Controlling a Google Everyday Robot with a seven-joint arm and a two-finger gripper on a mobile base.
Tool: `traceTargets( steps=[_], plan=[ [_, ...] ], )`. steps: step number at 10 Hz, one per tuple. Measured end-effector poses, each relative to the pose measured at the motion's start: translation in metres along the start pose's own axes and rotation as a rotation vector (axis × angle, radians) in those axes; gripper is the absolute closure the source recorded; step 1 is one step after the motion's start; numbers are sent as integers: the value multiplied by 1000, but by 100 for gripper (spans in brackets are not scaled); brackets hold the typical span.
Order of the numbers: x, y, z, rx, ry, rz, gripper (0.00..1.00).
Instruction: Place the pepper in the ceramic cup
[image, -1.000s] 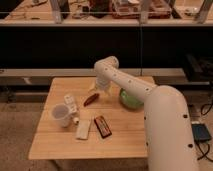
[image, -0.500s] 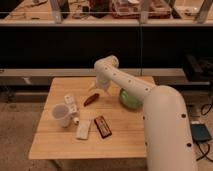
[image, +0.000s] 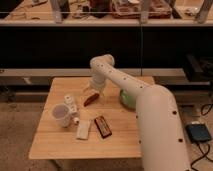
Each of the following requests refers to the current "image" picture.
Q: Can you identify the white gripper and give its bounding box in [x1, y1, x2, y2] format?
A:
[83, 77, 106, 97]

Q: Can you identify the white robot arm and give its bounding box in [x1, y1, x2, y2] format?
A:
[85, 54, 191, 171]

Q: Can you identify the white ceramic cup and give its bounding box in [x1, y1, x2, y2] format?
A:
[51, 104, 71, 127]

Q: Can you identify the dark chocolate bar package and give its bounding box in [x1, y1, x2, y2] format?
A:
[94, 116, 112, 138]

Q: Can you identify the green bowl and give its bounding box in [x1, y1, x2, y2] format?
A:
[119, 90, 136, 110]

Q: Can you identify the small white bottle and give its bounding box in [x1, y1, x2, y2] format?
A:
[73, 117, 80, 125]

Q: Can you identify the wooden table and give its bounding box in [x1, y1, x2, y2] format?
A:
[29, 77, 141, 159]

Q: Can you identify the black foot pedal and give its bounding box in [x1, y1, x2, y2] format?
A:
[185, 124, 212, 143]

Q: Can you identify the long background workbench shelf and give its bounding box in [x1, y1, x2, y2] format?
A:
[0, 0, 213, 28]

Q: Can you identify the black floor cable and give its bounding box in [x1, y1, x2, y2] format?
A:
[188, 103, 213, 171]

